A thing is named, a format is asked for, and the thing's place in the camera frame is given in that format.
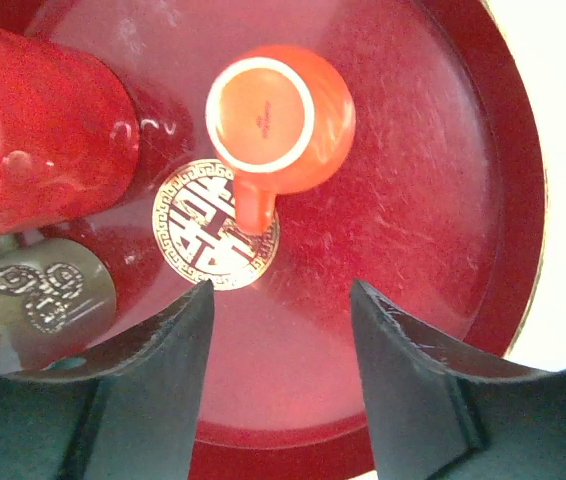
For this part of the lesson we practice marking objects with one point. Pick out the brown patterned mug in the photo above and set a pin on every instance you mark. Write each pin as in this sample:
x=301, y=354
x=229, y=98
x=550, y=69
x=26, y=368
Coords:
x=56, y=296

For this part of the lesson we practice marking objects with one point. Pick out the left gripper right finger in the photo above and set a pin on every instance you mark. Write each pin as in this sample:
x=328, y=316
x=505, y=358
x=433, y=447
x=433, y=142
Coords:
x=438, y=408

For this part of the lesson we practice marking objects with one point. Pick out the round red tray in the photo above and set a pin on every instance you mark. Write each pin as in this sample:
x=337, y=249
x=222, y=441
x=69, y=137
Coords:
x=440, y=205

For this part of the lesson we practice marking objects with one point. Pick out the large red mug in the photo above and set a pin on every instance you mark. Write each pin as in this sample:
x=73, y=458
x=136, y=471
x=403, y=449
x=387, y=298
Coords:
x=69, y=136

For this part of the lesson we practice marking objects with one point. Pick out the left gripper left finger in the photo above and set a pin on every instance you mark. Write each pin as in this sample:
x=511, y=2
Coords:
x=124, y=409

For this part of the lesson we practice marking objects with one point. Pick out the small orange cup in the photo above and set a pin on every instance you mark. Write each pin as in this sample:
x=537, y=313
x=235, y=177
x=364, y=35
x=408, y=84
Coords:
x=283, y=120

